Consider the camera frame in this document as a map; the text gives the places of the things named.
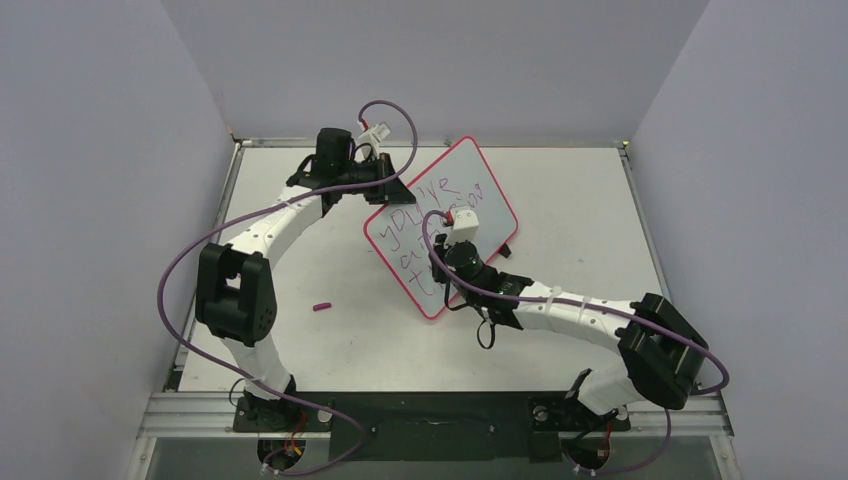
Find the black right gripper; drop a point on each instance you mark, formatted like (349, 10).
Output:
(439, 250)

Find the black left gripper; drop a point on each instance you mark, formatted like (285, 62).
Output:
(395, 193)

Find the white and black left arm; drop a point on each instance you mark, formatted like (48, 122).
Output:
(236, 298)

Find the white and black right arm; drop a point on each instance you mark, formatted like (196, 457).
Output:
(658, 353)

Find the black whiteboard clip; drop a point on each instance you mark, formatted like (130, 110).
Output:
(505, 251)

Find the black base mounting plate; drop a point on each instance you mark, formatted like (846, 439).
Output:
(421, 426)

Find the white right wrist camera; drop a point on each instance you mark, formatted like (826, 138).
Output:
(463, 224)

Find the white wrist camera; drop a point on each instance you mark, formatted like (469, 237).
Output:
(463, 224)
(372, 136)

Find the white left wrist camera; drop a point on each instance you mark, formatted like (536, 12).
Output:
(372, 136)

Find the aluminium table edge rail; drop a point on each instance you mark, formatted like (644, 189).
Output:
(213, 415)

